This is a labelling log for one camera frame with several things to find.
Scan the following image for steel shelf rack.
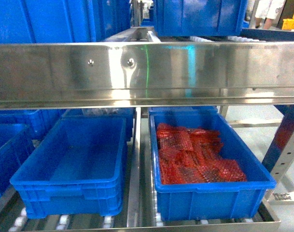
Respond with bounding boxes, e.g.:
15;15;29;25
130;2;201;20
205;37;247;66
0;0;294;232

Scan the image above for blue bin with red wrap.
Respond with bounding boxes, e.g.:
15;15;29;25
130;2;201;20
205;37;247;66
149;113;276;221

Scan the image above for clear plastic bag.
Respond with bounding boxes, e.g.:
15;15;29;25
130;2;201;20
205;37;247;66
82;108;119;116

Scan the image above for blue bin far left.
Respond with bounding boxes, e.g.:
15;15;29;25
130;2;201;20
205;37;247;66
0;124;35;198

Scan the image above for upper shelf blue bin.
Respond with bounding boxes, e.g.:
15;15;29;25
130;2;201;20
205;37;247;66
154;0;248;37

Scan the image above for blue bin rear right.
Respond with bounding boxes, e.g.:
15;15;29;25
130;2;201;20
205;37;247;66
148;106;218;115

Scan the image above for red bubble wrap bags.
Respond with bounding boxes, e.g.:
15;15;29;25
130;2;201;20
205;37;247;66
156;123;247;185

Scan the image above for upper left blue bin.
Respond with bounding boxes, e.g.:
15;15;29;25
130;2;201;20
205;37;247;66
0;0;130;44

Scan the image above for blue bin rear left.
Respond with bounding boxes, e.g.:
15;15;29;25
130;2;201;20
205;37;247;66
62;108;134;142

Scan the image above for empty blue bin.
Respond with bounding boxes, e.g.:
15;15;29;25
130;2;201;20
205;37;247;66
10;117;127;219

